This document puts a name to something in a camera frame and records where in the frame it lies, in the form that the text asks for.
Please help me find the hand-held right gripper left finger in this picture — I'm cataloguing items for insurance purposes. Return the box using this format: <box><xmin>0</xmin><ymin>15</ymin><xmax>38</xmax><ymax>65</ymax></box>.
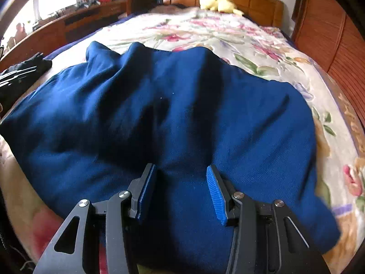
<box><xmin>34</xmin><ymin>163</ymin><xmax>158</xmax><ymax>274</ymax></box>

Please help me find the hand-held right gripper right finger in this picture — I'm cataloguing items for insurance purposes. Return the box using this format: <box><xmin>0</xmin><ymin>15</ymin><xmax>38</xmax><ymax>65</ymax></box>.
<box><xmin>206</xmin><ymin>165</ymin><xmax>331</xmax><ymax>274</ymax></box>

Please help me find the navy blue suit jacket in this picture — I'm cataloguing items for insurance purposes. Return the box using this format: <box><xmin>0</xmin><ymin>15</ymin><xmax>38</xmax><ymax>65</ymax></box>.
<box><xmin>0</xmin><ymin>41</ymin><xmax>342</xmax><ymax>274</ymax></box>

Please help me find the floral blanket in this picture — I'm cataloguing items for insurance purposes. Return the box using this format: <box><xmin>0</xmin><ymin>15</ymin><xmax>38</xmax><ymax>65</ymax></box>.
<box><xmin>0</xmin><ymin>7</ymin><xmax>365</xmax><ymax>274</ymax></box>

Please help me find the black garment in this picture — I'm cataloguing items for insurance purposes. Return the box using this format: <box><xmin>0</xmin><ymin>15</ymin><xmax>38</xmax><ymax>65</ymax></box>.
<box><xmin>0</xmin><ymin>53</ymin><xmax>53</xmax><ymax>115</ymax></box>

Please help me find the long wooden desk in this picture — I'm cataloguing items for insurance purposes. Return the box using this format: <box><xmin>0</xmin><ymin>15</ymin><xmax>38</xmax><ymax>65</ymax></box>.
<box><xmin>0</xmin><ymin>0</ymin><xmax>129</xmax><ymax>72</ymax></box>

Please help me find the yellow plush toy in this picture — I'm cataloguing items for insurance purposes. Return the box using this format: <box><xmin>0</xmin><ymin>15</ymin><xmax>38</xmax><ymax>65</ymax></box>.
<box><xmin>199</xmin><ymin>0</ymin><xmax>245</xmax><ymax>16</ymax></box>

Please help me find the wooden wardrobe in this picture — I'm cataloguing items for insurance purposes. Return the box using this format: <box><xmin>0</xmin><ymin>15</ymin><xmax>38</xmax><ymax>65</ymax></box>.
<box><xmin>291</xmin><ymin>0</ymin><xmax>365</xmax><ymax>127</ymax></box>

